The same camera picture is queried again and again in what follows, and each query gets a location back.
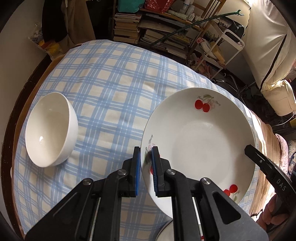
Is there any cherry plate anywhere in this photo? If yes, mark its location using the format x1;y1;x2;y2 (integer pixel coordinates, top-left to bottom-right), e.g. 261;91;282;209
154;219;206;241
141;87;256;216

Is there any plain white bowl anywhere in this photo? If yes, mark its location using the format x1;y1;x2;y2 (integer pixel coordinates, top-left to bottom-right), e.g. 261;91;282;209
25;92;78;168

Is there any person's right hand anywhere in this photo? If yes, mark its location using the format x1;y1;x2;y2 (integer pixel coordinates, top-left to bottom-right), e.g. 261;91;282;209
256;194;295;240

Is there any brown blanket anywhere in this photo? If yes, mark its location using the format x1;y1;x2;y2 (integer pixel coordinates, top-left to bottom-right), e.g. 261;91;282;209
246;109;281;215

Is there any blue white plaid tablecloth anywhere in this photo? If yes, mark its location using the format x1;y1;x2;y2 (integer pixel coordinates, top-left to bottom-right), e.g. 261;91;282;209
12;39;263;241

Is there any white folded mattress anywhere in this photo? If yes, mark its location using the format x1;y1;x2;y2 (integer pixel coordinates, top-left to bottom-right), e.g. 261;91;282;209
243;1;295;116

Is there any white rolling cart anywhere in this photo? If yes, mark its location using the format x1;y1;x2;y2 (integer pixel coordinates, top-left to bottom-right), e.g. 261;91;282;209
193;25;245;79

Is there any wooden shelf unit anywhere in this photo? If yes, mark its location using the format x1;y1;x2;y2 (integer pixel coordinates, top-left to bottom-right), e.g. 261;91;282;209
113;1;226;61

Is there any green clothes pole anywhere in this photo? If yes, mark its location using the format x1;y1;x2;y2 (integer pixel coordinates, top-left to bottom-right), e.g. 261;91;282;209
149;9;244;47

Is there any stack of books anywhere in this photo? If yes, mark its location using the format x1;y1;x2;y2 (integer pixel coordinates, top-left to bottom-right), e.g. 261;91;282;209
113;13;142;44

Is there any red patterned bag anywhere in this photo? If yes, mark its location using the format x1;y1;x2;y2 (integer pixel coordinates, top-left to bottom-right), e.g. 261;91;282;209
144;0;175;13

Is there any teal shopping bag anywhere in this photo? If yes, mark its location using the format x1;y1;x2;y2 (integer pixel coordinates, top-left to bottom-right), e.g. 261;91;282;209
117;0;145;13

